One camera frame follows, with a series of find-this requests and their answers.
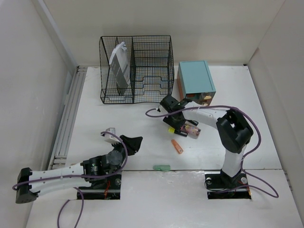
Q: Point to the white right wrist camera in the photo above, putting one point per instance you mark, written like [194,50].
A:
[161,109]

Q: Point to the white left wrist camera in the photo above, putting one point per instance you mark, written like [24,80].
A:
[109,136]

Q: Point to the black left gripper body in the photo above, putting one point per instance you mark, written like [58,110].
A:
[120,147]

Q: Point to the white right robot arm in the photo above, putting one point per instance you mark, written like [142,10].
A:
[233,129]

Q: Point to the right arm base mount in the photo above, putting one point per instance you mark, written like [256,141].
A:
[223,187]

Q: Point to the blue and orange drawer box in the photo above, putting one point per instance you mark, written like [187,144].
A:
[195,82]

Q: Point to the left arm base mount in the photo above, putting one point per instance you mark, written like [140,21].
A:
[104,189]

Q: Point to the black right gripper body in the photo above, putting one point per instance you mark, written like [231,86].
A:
[169,112]

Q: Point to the yellow highlighter marker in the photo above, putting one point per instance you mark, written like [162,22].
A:
[177,132]

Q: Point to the purple highlighter marker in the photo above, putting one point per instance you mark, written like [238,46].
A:
[195,123]

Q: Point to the black wire mesh organizer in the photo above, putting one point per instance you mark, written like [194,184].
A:
[151,69]

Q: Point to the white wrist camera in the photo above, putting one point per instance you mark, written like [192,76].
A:
[109,136]
[161,109]

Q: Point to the aluminium rail frame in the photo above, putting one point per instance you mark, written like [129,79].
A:
[58,155]

